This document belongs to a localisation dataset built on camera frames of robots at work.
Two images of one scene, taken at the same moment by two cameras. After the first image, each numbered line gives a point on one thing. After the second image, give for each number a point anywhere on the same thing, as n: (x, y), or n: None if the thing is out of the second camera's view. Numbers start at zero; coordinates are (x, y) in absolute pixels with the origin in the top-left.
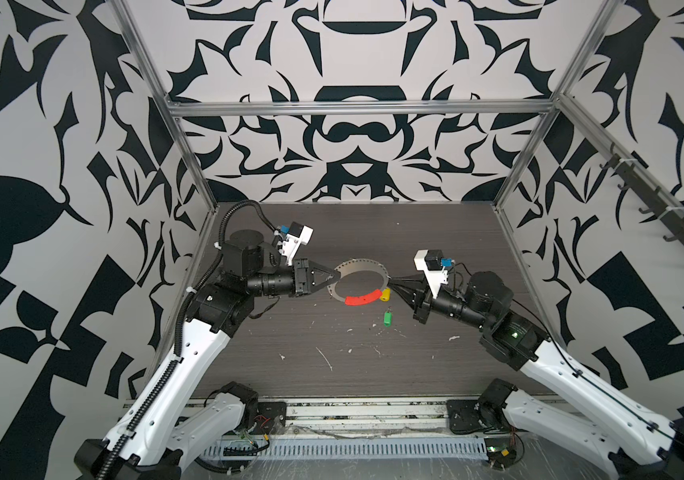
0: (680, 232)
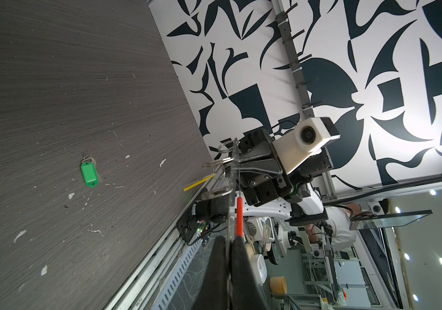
0: (283, 19)
